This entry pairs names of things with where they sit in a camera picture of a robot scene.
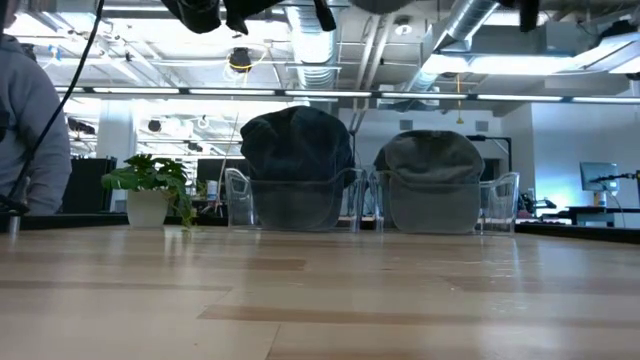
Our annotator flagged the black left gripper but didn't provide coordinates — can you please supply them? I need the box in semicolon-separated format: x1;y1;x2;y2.
224;0;338;37

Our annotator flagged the grey baseball cap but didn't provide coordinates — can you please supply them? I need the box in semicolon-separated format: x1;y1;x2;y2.
373;129;487;236

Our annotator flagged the clear plastic bin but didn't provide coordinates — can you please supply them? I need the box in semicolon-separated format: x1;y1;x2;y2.
223;166;369;234
369;169;522;237

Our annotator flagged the white square pillar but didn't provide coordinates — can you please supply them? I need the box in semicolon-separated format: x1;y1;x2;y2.
96;99;138;162

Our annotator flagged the dark office desk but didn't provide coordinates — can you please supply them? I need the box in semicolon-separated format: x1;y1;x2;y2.
538;204;640;228

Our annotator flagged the person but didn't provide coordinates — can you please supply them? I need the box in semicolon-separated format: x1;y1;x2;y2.
0;0;73;217

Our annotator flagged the black hanging cable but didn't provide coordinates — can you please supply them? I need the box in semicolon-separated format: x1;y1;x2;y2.
6;0;107;204

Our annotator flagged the yellow hanging cord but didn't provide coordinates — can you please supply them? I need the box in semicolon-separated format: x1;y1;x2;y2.
454;73;466;126

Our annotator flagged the computer monitor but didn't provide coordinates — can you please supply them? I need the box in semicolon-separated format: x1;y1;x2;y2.
579;160;621;194

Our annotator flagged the black cabinet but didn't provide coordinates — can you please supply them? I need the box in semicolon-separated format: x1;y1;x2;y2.
61;156;118;214

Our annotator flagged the round black ceiling fixture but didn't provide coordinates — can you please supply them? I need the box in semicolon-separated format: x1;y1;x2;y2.
228;46;254;75

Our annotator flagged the dark blue baseball cap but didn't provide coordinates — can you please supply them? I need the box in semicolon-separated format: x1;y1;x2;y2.
239;104;358;184

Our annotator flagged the silver ceiling duct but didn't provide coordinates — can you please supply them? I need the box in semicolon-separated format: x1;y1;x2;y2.
286;0;342;92
403;0;502;97

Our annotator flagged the green plant in white pot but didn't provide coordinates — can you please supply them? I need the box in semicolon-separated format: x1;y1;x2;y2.
100;153;197;231

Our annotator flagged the long ceiling light strip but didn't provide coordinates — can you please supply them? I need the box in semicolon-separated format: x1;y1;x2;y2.
53;86;640;104

